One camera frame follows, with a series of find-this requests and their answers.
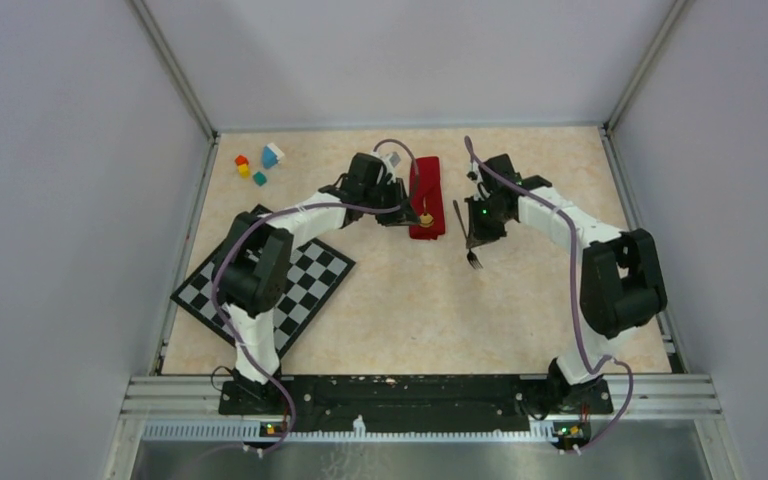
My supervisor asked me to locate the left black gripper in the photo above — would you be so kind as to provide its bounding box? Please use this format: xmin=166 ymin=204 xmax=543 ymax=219
xmin=362 ymin=177 xmax=421 ymax=227

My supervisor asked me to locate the red cloth napkin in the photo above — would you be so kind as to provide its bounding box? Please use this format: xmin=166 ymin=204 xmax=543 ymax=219
xmin=409 ymin=156 xmax=446 ymax=240

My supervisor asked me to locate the dark metal fork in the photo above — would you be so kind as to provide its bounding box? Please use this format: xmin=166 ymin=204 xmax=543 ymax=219
xmin=452 ymin=200 xmax=483 ymax=270

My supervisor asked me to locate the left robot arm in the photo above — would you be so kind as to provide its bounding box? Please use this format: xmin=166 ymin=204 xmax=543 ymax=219
xmin=211 ymin=152 xmax=420 ymax=414

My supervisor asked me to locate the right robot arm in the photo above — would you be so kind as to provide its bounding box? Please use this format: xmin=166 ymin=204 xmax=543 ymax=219
xmin=465 ymin=154 xmax=668 ymax=412

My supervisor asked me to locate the black white checkerboard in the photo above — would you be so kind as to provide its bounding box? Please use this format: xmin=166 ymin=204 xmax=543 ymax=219
xmin=171 ymin=205 xmax=355 ymax=356

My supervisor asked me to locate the blue white block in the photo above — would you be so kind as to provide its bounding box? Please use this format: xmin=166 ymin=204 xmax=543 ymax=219
xmin=261 ymin=142 xmax=286 ymax=169

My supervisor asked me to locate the teal small cube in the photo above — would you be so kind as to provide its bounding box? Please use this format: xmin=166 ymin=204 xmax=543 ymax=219
xmin=252 ymin=172 xmax=268 ymax=186

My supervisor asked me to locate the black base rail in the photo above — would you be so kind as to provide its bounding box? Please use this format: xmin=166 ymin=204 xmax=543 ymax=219
xmin=218 ymin=374 xmax=614 ymax=433

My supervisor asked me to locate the white toothed cable tray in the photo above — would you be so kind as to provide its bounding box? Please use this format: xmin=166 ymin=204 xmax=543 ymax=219
xmin=142 ymin=420 xmax=557 ymax=444

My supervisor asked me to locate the aluminium frame right post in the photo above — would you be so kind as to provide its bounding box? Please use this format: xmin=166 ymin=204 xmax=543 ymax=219
xmin=603 ymin=0 xmax=695 ymax=137

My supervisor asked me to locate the aluminium frame post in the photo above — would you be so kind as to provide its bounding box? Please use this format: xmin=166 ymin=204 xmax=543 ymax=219
xmin=126 ymin=0 xmax=217 ymax=140
xmin=603 ymin=0 xmax=695 ymax=137

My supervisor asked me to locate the aluminium frame left post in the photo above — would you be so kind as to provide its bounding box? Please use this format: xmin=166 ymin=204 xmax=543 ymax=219
xmin=126 ymin=0 xmax=217 ymax=140

